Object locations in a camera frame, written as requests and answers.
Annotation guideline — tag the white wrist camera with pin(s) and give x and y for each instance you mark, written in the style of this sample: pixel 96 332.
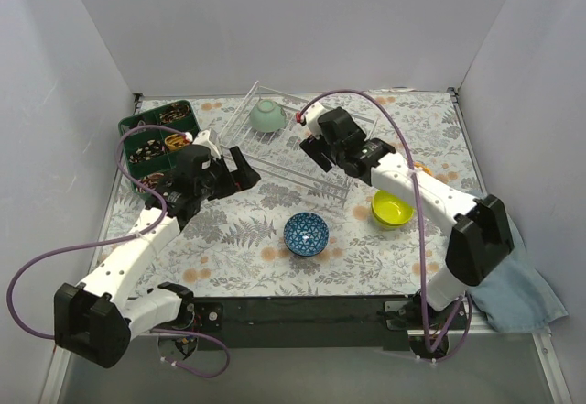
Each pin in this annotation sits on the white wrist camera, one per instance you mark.
pixel 207 138
pixel 310 118

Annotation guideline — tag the green compartment organizer tray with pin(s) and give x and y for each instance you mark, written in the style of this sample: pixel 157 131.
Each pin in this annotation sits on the green compartment organizer tray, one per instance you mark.
pixel 151 153

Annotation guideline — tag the pale green ceramic bowl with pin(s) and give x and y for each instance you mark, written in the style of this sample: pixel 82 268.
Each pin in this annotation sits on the pale green ceramic bowl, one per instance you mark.
pixel 267 116

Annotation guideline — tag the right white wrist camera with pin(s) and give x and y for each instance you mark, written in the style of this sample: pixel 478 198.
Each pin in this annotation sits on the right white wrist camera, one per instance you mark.
pixel 310 118

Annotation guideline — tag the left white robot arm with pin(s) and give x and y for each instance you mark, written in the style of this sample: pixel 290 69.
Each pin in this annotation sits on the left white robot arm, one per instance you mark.
pixel 97 319

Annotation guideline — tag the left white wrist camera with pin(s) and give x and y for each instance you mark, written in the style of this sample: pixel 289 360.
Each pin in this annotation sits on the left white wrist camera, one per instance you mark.
pixel 207 138

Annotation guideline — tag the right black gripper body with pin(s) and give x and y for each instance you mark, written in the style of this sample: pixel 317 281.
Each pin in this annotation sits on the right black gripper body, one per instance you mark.
pixel 321 148

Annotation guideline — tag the orange bowl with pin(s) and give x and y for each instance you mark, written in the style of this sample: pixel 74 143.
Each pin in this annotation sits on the orange bowl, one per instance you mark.
pixel 422 167

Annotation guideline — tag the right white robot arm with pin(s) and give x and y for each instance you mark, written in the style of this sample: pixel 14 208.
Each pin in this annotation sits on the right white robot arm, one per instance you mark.
pixel 478 229

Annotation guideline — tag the lime green bowl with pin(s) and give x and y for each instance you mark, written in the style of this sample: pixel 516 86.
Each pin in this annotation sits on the lime green bowl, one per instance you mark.
pixel 389 211

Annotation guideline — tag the red diamond patterned bowl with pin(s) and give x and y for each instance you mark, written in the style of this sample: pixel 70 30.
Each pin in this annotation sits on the red diamond patterned bowl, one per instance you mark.
pixel 306 234

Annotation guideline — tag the white wire dish rack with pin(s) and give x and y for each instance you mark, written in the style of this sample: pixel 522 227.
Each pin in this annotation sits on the white wire dish rack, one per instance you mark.
pixel 277 156

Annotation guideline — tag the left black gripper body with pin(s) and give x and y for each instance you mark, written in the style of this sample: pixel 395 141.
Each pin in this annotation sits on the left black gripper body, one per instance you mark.
pixel 230 177

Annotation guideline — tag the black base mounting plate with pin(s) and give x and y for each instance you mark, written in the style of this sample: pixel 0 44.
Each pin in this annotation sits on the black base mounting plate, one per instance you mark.
pixel 385 322

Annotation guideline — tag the blue cloth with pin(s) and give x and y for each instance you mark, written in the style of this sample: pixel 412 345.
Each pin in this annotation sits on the blue cloth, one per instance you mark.
pixel 514 297

